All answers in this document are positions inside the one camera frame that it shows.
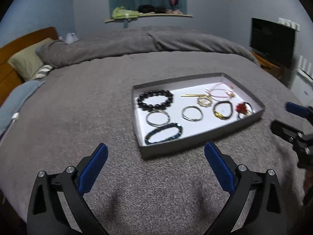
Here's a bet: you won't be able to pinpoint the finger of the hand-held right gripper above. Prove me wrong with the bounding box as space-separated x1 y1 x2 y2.
286 101 313 117
270 119 305 143

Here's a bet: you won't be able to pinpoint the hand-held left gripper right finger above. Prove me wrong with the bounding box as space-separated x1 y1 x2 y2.
201 141 288 235

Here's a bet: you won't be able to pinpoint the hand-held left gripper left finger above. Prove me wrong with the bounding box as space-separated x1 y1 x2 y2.
26 143 109 235

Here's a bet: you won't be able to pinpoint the grey cardboard tray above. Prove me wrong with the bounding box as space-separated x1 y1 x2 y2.
132 73 266 159

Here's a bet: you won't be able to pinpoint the red bead bracelet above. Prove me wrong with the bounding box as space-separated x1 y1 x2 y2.
236 101 255 120

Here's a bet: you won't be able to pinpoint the dark bead bracelet gold charm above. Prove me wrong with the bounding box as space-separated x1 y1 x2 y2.
213 100 233 121

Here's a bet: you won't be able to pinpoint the thin silver double bangle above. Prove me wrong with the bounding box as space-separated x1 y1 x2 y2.
181 106 204 122

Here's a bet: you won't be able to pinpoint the blue bead bracelet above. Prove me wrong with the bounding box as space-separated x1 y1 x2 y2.
145 123 183 145

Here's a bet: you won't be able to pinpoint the gold chain bracelet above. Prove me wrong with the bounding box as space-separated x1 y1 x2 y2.
197 95 214 108

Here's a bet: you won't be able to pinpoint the large silver bangle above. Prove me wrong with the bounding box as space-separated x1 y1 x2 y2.
146 110 170 127

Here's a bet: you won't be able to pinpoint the wooden stand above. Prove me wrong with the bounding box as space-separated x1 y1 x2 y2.
252 52 286 80

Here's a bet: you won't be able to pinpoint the grey knit blanket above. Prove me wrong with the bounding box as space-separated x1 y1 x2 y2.
0 51 313 235

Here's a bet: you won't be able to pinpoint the black monitor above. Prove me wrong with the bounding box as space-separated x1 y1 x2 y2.
249 18 297 69

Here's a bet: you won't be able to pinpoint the gold hair stick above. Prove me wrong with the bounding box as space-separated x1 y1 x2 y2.
180 92 208 98

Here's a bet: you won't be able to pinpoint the light blue cloth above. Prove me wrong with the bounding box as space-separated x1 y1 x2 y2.
0 80 46 137

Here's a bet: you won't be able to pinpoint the striped pillow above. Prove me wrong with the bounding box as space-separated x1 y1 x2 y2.
31 64 54 81

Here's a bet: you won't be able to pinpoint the wooden headboard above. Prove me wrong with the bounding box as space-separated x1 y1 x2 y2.
0 27 59 106

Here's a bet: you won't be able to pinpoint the grey folded duvet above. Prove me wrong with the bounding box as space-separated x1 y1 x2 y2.
36 26 260 69

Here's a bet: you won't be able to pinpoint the olive pillow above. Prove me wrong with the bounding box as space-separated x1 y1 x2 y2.
7 38 55 81

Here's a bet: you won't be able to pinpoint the white plastic bag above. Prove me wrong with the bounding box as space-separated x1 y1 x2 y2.
58 33 79 44

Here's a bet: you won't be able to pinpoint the green cloth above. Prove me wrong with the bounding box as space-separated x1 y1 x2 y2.
112 6 140 19

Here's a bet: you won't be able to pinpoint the wooden window sill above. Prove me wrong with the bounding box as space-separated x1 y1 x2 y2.
105 13 193 24

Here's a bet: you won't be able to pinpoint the black cloth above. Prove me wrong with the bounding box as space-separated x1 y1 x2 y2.
137 4 167 14

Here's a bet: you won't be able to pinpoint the pink cord necklace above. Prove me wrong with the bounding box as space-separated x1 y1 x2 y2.
204 82 236 99

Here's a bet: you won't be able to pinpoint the black bead bracelet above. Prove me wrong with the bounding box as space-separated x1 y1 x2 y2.
137 90 174 110

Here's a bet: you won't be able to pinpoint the white wall sockets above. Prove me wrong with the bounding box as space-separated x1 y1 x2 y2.
278 17 301 32

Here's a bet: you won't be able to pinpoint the white charger cable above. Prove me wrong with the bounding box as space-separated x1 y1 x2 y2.
0 113 20 140

